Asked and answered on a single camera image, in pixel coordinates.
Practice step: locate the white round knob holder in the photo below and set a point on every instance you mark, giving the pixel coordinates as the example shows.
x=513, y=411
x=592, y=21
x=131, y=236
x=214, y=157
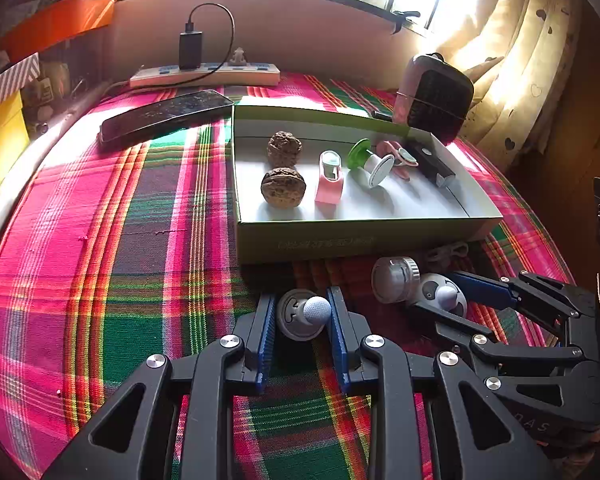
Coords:
x=442, y=292

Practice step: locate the white round cap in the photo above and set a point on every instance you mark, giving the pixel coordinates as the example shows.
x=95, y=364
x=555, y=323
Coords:
x=392, y=280

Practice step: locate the yellow box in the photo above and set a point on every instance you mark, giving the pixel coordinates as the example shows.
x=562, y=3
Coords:
x=0, y=145

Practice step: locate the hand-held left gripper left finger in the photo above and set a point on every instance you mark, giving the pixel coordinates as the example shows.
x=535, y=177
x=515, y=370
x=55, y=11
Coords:
x=267, y=340

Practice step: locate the pink and green clip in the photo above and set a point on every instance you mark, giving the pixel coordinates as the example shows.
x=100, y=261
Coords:
x=405, y=157

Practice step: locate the white power strip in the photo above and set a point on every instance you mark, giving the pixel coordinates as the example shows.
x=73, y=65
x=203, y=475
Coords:
x=230, y=76

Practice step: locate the orange box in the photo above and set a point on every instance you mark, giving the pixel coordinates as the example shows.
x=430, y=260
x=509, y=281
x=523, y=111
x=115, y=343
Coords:
x=55, y=25

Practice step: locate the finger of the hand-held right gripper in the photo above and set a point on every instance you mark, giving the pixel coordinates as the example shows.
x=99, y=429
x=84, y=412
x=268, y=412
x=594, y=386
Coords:
x=460, y=327
x=480, y=287

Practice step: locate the green and white cardboard box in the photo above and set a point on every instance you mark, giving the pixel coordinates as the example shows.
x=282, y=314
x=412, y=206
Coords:
x=355, y=210

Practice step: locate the yellow green gift boxes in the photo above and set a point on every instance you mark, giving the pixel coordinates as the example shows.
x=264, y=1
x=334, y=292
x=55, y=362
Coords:
x=10, y=82

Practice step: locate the cream heart print curtain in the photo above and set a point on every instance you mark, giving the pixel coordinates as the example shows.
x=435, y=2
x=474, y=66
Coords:
x=520, y=35

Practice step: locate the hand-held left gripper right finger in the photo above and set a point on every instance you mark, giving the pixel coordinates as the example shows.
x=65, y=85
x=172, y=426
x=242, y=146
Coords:
x=337, y=335

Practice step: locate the grey disc white knob hook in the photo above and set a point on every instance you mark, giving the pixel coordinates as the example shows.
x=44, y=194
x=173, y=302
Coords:
x=305, y=317

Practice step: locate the small fan heater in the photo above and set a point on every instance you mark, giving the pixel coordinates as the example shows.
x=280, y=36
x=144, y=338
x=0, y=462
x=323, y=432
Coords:
x=440, y=100

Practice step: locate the plaid tablecloth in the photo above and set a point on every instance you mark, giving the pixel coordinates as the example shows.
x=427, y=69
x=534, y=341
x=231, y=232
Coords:
x=105, y=260

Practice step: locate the black charger adapter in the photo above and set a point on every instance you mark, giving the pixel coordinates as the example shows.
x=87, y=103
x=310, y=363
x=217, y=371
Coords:
x=190, y=50

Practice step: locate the white plug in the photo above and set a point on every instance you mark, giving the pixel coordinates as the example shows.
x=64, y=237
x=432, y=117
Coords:
x=237, y=57

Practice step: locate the brown walnut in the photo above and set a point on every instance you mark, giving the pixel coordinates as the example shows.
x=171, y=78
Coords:
x=284, y=147
x=282, y=187

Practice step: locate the pink and green holder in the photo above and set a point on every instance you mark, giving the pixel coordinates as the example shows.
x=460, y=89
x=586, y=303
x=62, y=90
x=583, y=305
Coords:
x=327, y=190

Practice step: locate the green and white suction holder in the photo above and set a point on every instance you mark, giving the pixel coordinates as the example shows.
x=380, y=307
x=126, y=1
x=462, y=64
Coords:
x=377, y=172

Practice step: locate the black smartphone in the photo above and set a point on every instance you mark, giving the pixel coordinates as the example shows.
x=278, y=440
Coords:
x=165, y=112

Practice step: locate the black window clip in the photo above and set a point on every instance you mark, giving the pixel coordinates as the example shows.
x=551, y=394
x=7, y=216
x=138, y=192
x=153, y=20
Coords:
x=405, y=16

